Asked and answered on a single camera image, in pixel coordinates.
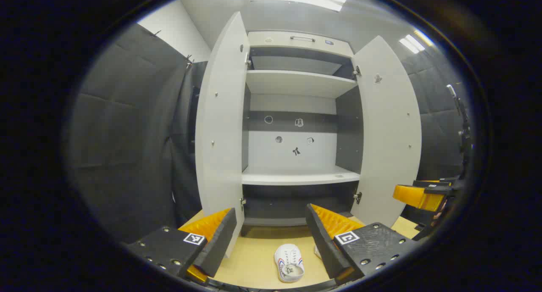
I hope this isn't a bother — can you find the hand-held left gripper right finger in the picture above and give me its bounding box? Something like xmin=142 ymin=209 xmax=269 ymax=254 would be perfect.
xmin=305 ymin=203 xmax=420 ymax=286

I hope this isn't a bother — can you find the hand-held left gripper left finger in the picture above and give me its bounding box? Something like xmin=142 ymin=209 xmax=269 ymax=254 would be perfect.
xmin=126 ymin=207 xmax=238 ymax=286

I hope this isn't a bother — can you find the white cabinet door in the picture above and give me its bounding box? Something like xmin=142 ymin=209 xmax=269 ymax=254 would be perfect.
xmin=195 ymin=11 xmax=251 ymax=259
xmin=351 ymin=35 xmax=423 ymax=228

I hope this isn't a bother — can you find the dark stand with white tip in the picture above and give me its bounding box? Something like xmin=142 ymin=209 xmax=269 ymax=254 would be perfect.
xmin=446 ymin=84 xmax=473 ymax=178

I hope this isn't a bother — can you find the small ceiling light panel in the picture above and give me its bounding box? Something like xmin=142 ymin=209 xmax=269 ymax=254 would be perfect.
xmin=399 ymin=29 xmax=434 ymax=54

